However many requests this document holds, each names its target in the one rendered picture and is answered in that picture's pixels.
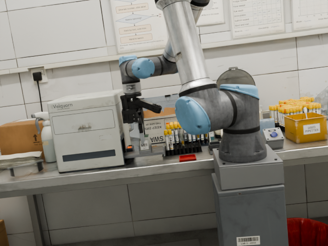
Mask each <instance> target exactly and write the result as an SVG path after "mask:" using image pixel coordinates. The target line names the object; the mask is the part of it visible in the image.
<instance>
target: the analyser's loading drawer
mask: <svg viewBox="0 0 328 246"><path fill-rule="evenodd" d="M138 148H139V151H133V152H125V153H123V155H124V159H128V158H136V157H145V156H153V155H162V154H163V155H164V156H165V145H164V144H163V147H162V148H158V149H152V144H151V143H150V150H146V151H140V145H139V147H138Z"/></svg>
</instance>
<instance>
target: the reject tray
mask: <svg viewBox="0 0 328 246"><path fill-rule="evenodd" d="M194 160H196V155H195V154H191V155H182V156H179V161H180V162H186V161H194Z"/></svg>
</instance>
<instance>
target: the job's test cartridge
mask: <svg viewBox="0 0 328 246"><path fill-rule="evenodd" d="M144 139H145V142H144V144H143V145H142V144H141V139H139V145H140V151H146V150H150V140H149V136H148V137H145V138H144Z"/></svg>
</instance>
